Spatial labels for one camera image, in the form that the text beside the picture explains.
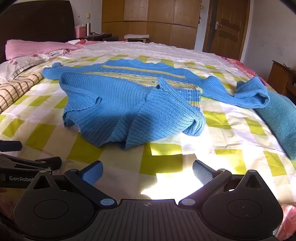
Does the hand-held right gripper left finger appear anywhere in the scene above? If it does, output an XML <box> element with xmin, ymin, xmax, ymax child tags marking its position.
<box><xmin>30</xmin><ymin>161</ymin><xmax>118</xmax><ymax>208</ymax></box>

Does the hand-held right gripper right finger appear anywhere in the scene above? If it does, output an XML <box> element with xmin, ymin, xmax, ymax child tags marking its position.
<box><xmin>178</xmin><ymin>160</ymin><xmax>267</xmax><ymax>207</ymax></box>

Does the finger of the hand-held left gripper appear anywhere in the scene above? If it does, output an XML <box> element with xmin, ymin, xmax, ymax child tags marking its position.
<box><xmin>0</xmin><ymin>153</ymin><xmax>62</xmax><ymax>172</ymax></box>
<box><xmin>0</xmin><ymin>141</ymin><xmax>23</xmax><ymax>152</ymax></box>

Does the blue knit striped sweater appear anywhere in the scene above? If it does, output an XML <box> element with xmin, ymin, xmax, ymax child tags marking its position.
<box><xmin>42</xmin><ymin>59</ymin><xmax>270</xmax><ymax>150</ymax></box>

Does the beige brown-striped cloth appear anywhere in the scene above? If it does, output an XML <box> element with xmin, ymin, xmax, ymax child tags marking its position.
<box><xmin>0</xmin><ymin>71</ymin><xmax>46</xmax><ymax>114</ymax></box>

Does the grey heart-print quilt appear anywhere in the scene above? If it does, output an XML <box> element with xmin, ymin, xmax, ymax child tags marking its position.
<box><xmin>0</xmin><ymin>51</ymin><xmax>71</xmax><ymax>82</ymax></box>

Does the teal fuzzy cloth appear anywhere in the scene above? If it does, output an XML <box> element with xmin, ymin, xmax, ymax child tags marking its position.
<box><xmin>236</xmin><ymin>80</ymin><xmax>296</xmax><ymax>161</ymax></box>

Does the pink pillow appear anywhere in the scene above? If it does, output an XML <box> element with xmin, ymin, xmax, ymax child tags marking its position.
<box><xmin>5</xmin><ymin>39</ymin><xmax>82</xmax><ymax>60</ymax></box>

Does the pink floral bedsheet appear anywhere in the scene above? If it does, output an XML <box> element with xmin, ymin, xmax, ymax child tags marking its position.
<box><xmin>220</xmin><ymin>56</ymin><xmax>296</xmax><ymax>235</ymax></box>

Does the wooden side cabinet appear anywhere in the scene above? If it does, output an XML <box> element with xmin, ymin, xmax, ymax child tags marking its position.
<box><xmin>267</xmin><ymin>60</ymin><xmax>296</xmax><ymax>103</ymax></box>

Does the dark wooden headboard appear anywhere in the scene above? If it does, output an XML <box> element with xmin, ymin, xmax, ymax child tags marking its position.
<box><xmin>0</xmin><ymin>0</ymin><xmax>77</xmax><ymax>63</ymax></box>

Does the dark nightstand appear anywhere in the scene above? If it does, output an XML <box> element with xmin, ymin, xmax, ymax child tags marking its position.
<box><xmin>77</xmin><ymin>33</ymin><xmax>119</xmax><ymax>42</ymax></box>

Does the pink plastic basket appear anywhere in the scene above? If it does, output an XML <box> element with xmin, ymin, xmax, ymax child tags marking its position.
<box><xmin>74</xmin><ymin>25</ymin><xmax>87</xmax><ymax>38</ymax></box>

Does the cloth-covered stool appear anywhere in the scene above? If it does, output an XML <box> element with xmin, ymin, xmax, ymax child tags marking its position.
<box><xmin>124</xmin><ymin>34</ymin><xmax>150</xmax><ymax>43</ymax></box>

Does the wooden door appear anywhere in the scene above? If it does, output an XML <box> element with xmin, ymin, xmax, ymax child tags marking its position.
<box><xmin>203</xmin><ymin>0</ymin><xmax>251</xmax><ymax>61</ymax></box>

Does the wooden wardrobe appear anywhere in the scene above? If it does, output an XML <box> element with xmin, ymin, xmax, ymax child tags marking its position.
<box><xmin>101</xmin><ymin>0</ymin><xmax>202</xmax><ymax>50</ymax></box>

